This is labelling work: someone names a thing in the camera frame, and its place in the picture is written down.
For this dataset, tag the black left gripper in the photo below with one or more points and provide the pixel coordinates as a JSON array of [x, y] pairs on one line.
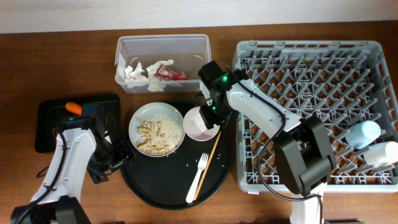
[[96, 172]]

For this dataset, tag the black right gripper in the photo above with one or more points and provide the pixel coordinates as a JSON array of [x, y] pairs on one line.
[[209, 121]]

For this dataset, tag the pink bowl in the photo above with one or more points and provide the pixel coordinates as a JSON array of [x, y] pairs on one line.
[[195, 127]]

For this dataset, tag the orange carrot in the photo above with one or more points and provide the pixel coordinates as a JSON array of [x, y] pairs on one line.
[[74, 108]]

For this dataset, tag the red snack wrapper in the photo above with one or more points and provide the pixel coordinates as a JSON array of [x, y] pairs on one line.
[[165, 72]]

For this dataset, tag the white napkin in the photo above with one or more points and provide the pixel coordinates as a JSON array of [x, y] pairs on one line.
[[134, 75]]

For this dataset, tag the light blue cup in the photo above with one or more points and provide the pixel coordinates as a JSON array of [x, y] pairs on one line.
[[363, 134]]

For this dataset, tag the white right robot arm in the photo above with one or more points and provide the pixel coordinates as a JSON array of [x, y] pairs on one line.
[[303, 154]]

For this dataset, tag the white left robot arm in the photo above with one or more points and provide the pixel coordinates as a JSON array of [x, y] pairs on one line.
[[84, 144]]

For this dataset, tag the clear plastic waste bin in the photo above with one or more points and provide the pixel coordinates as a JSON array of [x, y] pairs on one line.
[[188, 51]]

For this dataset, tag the grey dishwasher rack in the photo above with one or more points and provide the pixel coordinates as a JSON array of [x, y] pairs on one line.
[[343, 83]]

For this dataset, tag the wooden chopstick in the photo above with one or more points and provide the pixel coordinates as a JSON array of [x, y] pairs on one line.
[[207, 167]]

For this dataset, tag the white plastic fork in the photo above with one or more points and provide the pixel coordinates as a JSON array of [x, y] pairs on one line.
[[193, 188]]

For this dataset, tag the grey plate with food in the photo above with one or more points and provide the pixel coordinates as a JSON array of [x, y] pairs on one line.
[[156, 129]]

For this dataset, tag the black rectangular tray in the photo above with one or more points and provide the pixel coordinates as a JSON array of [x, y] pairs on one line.
[[51, 112]]

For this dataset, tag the white cup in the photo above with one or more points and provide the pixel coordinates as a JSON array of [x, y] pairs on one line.
[[381, 154]]

